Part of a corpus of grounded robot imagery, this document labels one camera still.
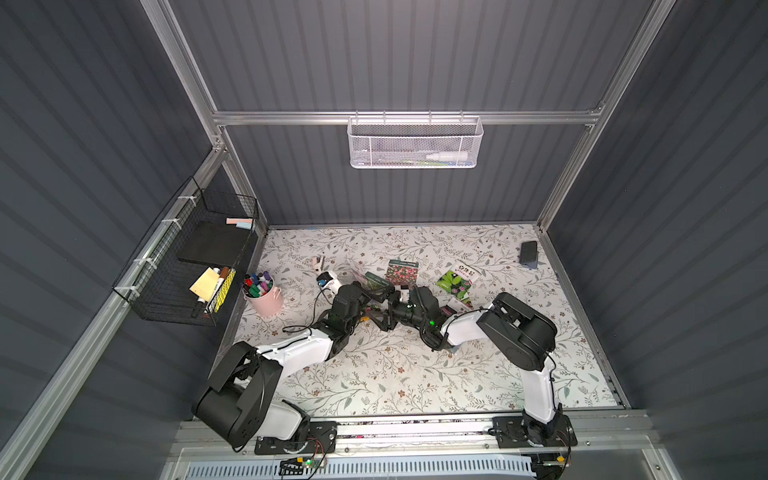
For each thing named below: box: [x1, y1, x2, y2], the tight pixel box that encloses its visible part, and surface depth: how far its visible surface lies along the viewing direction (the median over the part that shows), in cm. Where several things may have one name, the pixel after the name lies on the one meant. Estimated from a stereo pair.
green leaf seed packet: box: [437, 265, 475, 301], surface depth 107 cm
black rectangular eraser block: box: [519, 241, 538, 269], surface depth 110 cm
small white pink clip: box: [312, 255, 326, 272], surface depth 109 cm
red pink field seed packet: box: [386, 259, 419, 285], surface depth 110 cm
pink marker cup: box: [242, 271, 284, 317], surface depth 91 cm
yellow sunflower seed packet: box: [363, 271, 389, 290], surface depth 106 cm
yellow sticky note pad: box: [189, 266, 220, 302], surface depth 72 cm
